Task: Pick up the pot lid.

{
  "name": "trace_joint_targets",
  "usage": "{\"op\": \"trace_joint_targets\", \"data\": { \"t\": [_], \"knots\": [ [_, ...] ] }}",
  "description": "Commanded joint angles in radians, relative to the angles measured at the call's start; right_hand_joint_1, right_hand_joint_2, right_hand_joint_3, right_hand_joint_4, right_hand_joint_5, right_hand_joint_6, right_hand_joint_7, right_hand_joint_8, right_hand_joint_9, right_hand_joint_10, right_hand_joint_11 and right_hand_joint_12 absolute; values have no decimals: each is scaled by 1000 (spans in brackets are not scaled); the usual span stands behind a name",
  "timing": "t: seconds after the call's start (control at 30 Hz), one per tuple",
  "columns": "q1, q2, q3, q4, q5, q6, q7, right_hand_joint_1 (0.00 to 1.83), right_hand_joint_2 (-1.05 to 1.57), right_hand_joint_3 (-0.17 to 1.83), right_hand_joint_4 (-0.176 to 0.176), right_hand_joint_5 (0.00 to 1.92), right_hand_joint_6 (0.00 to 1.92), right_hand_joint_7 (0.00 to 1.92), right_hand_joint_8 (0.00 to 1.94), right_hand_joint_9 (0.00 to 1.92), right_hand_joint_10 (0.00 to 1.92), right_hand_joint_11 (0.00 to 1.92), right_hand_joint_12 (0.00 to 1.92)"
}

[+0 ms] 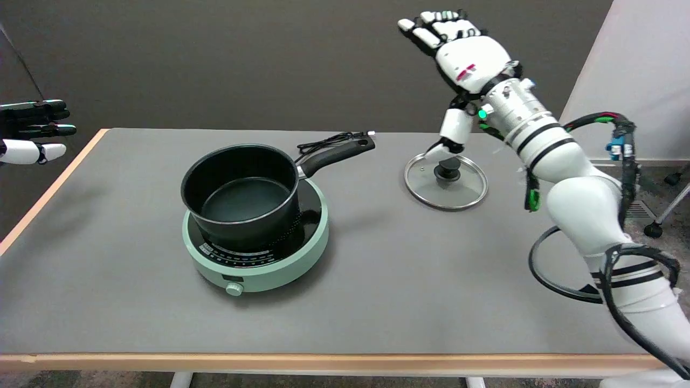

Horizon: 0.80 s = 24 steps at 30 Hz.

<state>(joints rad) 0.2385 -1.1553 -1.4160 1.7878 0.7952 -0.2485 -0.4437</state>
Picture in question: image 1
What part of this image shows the chair base with castors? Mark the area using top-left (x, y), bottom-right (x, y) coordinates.
top-left (644, 167), bottom-right (690, 239)

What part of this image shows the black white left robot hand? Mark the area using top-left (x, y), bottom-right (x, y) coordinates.
top-left (0, 100), bottom-right (77, 167)

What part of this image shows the black cooker power cable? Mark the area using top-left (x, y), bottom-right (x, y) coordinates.
top-left (296, 131), bottom-right (376, 158)

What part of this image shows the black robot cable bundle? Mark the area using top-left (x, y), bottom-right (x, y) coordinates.
top-left (528, 112), bottom-right (690, 380)

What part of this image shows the green induction cooker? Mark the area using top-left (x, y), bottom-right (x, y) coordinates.
top-left (182, 178), bottom-right (329, 297)

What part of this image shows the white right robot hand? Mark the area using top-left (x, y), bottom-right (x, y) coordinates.
top-left (398, 9), bottom-right (523, 160)

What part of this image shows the black saucepan with handle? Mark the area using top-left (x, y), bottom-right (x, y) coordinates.
top-left (181, 137), bottom-right (376, 251)

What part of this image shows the glass pot lid black knob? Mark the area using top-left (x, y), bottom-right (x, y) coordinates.
top-left (404, 153), bottom-right (489, 211)

